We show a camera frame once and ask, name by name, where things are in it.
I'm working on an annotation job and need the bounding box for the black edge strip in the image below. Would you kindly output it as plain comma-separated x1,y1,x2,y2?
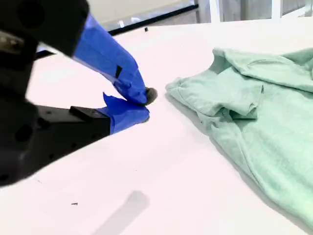
107,4,199,36

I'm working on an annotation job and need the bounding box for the pale green t-shirt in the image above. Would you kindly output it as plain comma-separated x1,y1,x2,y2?
165,47,313,234

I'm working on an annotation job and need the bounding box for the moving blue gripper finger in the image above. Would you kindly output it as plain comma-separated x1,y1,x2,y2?
14,0,158,106

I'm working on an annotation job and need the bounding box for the white frame structure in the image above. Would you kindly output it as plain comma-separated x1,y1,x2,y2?
197,0,313,24

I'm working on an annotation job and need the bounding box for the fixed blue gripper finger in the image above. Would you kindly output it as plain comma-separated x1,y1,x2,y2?
25,92,151,169

